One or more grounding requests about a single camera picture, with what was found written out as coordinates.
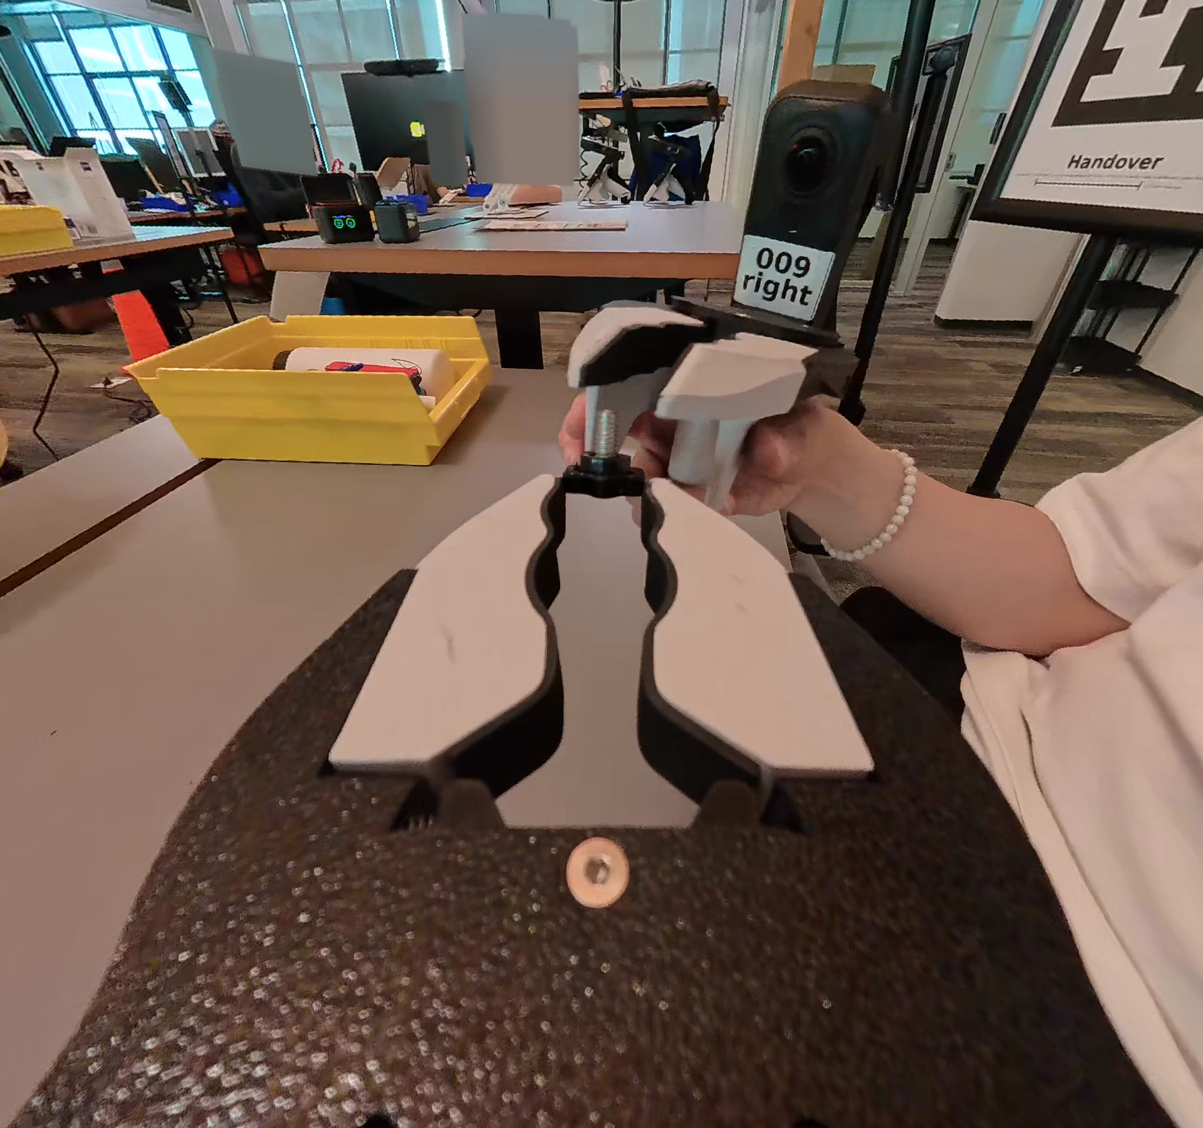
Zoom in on person's right forearm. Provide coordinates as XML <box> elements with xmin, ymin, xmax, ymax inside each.
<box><xmin>855</xmin><ymin>472</ymin><xmax>1130</xmax><ymax>658</ymax></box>

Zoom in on pearl bracelet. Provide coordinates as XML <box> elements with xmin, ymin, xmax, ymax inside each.
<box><xmin>819</xmin><ymin>450</ymin><xmax>925</xmax><ymax>562</ymax></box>

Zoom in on grey desk with wooden edge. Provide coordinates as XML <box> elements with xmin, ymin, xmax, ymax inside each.
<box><xmin>257</xmin><ymin>203</ymin><xmax>751</xmax><ymax>281</ymax></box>

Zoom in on framed marker poster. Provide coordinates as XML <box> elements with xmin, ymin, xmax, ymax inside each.
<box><xmin>969</xmin><ymin>0</ymin><xmax>1203</xmax><ymax>241</ymax></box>

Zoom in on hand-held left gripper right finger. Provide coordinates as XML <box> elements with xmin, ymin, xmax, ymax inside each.
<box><xmin>640</xmin><ymin>478</ymin><xmax>874</xmax><ymax>785</ymax></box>

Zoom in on yellow plastic bin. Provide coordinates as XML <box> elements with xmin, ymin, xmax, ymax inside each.
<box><xmin>124</xmin><ymin>313</ymin><xmax>493</xmax><ymax>468</ymax></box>
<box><xmin>0</xmin><ymin>203</ymin><xmax>77</xmax><ymax>262</ymax></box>

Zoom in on black clock with green display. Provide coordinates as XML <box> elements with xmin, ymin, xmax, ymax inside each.
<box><xmin>311</xmin><ymin>203</ymin><xmax>376</xmax><ymax>247</ymax></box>

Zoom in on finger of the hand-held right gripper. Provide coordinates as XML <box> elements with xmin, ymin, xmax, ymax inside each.
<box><xmin>653</xmin><ymin>330</ymin><xmax>819</xmax><ymax>432</ymax></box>
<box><xmin>566</xmin><ymin>303</ymin><xmax>713</xmax><ymax>392</ymax></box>

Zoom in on black knob with metal screw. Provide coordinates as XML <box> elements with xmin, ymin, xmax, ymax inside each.
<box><xmin>572</xmin><ymin>389</ymin><xmax>644</xmax><ymax>495</ymax></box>

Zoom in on paper sheet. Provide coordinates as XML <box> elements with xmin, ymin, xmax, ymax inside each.
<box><xmin>475</xmin><ymin>211</ymin><xmax>631</xmax><ymax>235</ymax></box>

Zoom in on black television screen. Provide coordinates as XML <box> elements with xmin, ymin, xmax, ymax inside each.
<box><xmin>337</xmin><ymin>61</ymin><xmax>471</xmax><ymax>181</ymax></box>

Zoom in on person's right hand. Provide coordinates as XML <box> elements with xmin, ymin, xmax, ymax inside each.
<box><xmin>554</xmin><ymin>389</ymin><xmax>908</xmax><ymax>524</ymax></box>

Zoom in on black tripod stand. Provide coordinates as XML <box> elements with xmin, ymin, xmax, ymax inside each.
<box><xmin>835</xmin><ymin>0</ymin><xmax>963</xmax><ymax>426</ymax></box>

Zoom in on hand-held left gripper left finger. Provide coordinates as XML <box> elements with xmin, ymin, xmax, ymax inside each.
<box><xmin>331</xmin><ymin>477</ymin><xmax>566</xmax><ymax>776</ymax></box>

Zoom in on white cylinder with black cap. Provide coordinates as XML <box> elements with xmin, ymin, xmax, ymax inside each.
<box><xmin>273</xmin><ymin>345</ymin><xmax>457</xmax><ymax>397</ymax></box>

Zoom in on orange traffic cone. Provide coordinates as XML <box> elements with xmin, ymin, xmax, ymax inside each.
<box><xmin>106</xmin><ymin>286</ymin><xmax>174</xmax><ymax>367</ymax></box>

